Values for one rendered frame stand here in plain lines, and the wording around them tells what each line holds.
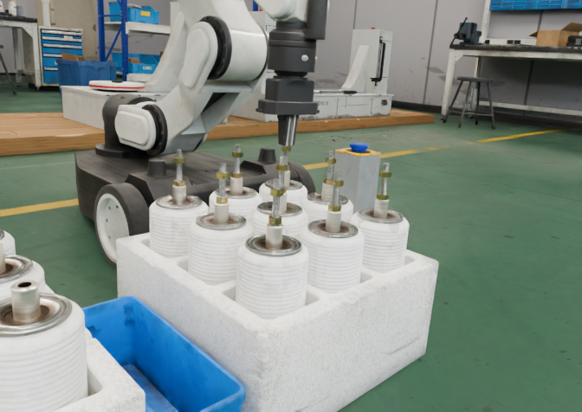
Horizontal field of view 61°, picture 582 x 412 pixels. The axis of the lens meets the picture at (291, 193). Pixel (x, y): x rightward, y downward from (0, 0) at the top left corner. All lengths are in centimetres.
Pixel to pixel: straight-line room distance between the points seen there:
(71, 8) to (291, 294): 666
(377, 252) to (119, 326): 42
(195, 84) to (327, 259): 63
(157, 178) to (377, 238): 57
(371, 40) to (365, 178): 348
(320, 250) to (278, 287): 10
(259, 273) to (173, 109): 80
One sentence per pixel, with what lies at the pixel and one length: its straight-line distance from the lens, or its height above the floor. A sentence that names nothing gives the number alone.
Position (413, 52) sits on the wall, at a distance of 652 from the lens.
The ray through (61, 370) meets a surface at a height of 21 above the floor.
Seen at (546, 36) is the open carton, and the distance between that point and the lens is 536.
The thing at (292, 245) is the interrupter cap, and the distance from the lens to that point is 66.
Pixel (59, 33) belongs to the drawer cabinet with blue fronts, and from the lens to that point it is 623.
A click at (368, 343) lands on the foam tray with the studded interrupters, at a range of 77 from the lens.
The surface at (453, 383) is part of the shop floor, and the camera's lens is 90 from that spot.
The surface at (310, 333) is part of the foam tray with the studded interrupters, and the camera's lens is 65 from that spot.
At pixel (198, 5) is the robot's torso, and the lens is 126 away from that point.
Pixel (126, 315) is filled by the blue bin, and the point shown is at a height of 9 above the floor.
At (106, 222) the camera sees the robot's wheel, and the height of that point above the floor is 10.
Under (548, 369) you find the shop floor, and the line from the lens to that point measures 102.
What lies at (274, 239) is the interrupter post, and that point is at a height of 26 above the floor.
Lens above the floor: 49
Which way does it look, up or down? 15 degrees down
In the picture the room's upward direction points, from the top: 4 degrees clockwise
